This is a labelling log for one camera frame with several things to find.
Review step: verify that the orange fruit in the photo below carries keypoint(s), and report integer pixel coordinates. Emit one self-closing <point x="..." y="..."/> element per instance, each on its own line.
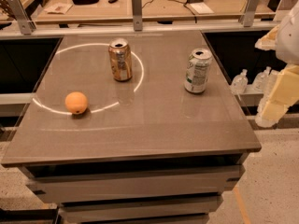
<point x="76" y="102"/>

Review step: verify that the metal bracket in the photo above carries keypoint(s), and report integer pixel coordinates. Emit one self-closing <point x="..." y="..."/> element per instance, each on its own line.
<point x="137" y="14"/>
<point x="248" y="12"/>
<point x="16" y="10"/>

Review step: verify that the grey drawer cabinet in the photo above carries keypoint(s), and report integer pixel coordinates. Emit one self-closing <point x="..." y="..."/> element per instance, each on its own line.
<point x="140" y="192"/>

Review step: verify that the middle metal bracket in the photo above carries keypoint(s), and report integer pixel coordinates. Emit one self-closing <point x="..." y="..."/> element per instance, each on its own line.
<point x="137" y="14"/>

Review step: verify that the small dark remote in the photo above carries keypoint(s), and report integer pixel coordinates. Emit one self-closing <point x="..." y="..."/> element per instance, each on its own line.
<point x="112" y="1"/>

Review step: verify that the clear sanitizer bottle right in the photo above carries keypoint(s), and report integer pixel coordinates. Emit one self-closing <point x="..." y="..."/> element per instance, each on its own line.
<point x="260" y="80"/>

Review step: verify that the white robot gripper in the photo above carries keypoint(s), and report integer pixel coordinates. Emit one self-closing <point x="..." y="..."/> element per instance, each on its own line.
<point x="289" y="37"/>

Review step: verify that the wooden background desk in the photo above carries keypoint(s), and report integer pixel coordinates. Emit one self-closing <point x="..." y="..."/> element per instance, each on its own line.
<point x="152" y="10"/>

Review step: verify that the left metal bracket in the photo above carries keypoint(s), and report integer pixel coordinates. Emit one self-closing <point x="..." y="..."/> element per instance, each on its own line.
<point x="16" y="10"/>

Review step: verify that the right metal bracket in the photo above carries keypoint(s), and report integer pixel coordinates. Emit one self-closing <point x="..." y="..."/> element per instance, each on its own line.
<point x="248" y="12"/>

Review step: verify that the brown paper packet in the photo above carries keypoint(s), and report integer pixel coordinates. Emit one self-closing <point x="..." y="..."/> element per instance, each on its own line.
<point x="58" y="8"/>

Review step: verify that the clear sanitizer bottle left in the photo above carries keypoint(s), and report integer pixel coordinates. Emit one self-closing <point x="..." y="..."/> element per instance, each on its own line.
<point x="239" y="82"/>

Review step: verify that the clear sanitizer bottle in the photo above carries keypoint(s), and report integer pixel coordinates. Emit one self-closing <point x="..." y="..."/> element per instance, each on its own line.
<point x="260" y="80"/>
<point x="239" y="82"/>

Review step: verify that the green white soda can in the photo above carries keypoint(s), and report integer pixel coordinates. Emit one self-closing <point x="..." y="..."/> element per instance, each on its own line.
<point x="197" y="70"/>

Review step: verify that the white paper sheet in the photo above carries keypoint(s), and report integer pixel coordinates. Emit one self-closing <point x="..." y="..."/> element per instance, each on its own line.
<point x="201" y="8"/>

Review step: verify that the orange soda can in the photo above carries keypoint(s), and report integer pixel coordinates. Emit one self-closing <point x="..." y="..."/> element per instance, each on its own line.
<point x="120" y="59"/>

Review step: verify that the black object on desk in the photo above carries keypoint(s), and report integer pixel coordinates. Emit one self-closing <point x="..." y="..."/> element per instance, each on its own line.
<point x="84" y="2"/>

